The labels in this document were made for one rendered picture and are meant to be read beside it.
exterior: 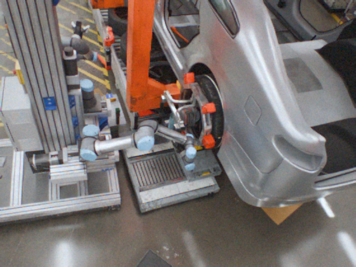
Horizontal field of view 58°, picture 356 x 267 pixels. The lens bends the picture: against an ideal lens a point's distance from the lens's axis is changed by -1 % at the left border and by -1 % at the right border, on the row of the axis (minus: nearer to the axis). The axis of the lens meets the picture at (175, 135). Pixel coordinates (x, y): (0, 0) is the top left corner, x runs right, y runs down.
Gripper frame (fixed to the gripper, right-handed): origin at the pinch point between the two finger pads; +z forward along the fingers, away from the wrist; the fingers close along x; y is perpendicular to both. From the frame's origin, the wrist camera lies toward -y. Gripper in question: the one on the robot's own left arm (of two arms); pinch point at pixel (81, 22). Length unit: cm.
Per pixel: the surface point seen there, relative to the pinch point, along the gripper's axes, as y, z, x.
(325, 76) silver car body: -13, -11, 235
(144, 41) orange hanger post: -19, -33, 56
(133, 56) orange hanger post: -4, -36, 49
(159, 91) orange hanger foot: 39, -24, 82
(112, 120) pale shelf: 74, -42, 43
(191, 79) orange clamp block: 1, -43, 101
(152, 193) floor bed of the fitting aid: 104, -99, 93
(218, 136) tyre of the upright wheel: 16, -89, 128
